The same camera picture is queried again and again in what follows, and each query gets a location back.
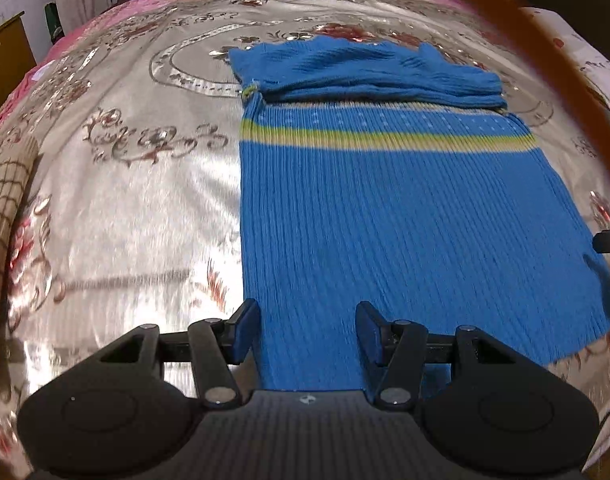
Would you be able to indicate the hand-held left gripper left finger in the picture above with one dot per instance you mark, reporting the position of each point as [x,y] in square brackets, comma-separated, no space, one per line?
[245,332]

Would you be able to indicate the white floral sheet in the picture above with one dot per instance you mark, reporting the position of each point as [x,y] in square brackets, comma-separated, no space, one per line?
[585,55]

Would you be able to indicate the blue striped knit sweater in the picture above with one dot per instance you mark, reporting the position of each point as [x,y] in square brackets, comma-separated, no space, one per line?
[385,220]

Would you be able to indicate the beige checked folded cloth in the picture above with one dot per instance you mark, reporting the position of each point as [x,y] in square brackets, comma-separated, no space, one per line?
[5,240]

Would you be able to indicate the wooden nightstand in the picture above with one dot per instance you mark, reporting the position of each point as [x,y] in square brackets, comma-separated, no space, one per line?
[5,60]

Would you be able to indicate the silver floral bedspread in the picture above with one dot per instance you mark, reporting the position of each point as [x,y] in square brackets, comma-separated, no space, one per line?
[135,160]

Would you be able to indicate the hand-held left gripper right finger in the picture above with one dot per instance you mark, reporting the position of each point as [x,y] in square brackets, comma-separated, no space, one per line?
[369,332]

